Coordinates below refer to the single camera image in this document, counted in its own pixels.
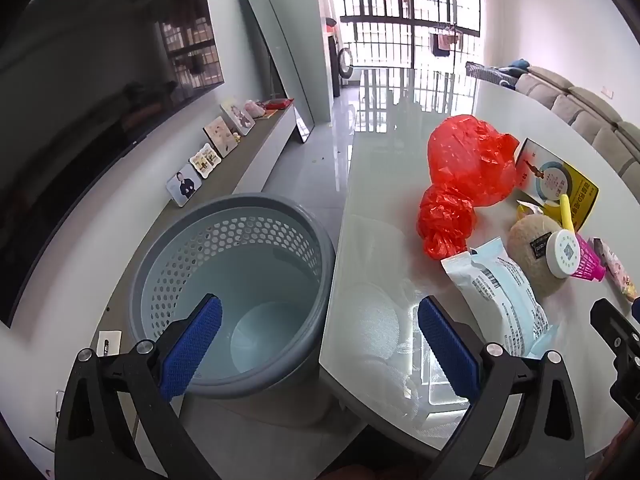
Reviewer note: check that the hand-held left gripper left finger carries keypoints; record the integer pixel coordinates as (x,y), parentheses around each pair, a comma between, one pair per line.
(192,345)

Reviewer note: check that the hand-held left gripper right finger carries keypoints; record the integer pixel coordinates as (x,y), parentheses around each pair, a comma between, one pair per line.
(447,350)

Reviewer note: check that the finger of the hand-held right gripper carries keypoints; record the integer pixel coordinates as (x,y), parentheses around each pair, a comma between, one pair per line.
(617,332)

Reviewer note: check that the pink snack packet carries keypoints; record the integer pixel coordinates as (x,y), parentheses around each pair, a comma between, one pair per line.
(615,265)

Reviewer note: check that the pink plastic shuttlecock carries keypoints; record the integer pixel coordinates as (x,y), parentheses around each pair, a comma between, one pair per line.
(590,260)

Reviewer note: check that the white and blue mask packet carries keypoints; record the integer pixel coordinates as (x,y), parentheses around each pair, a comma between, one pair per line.
(500,290)

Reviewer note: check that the grey perforated plastic basket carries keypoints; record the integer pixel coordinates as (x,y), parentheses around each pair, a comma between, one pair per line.
(250,230)

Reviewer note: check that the beige round plush pendant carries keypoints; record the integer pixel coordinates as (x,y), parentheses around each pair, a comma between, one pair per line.
(525,240)

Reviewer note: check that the yellow cardboard box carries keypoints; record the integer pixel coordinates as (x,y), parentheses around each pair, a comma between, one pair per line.
(580,195)

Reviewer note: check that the red plastic bag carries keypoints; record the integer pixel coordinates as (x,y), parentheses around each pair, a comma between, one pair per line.
(465,160)

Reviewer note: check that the white floor plate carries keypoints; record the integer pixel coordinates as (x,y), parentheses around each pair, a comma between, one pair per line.
(109,345)

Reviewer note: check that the row of photo frames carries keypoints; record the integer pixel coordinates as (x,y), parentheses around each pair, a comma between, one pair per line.
(260,145)

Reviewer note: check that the grey sofa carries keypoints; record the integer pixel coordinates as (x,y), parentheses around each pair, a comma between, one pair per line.
(590,110)

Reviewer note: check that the black flat television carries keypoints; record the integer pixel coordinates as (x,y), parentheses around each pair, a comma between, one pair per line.
(75,135)

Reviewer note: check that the small pink plush toy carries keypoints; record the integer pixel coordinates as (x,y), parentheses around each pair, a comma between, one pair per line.
(254,109)

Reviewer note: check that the flat red box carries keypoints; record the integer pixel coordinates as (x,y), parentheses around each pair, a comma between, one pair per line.
(277,104)

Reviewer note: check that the checked blanket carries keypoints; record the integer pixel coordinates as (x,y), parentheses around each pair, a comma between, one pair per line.
(487,74)

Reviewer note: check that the blue cushion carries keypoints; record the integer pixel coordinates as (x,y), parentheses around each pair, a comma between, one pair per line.
(520,64)

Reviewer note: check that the white washing machine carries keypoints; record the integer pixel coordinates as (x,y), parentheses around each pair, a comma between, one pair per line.
(345,62)

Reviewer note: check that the tall leaning mirror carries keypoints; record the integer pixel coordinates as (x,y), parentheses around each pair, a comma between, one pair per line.
(275,50)

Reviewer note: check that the black window grille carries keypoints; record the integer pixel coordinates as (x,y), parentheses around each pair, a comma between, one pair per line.
(400,19)

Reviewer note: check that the red container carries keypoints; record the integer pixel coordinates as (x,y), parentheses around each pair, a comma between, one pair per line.
(331,24)

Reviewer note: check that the portrait photo frame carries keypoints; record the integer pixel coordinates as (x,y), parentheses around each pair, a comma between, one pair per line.
(184,185)

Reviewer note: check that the scalloped photo frame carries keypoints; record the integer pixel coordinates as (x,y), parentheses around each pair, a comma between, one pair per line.
(206,160)

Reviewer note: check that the white photo frame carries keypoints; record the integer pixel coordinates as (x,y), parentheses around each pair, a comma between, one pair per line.
(221,136)
(238,116)

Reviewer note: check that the white wall socket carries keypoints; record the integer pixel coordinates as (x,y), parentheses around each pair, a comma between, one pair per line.
(607,92)

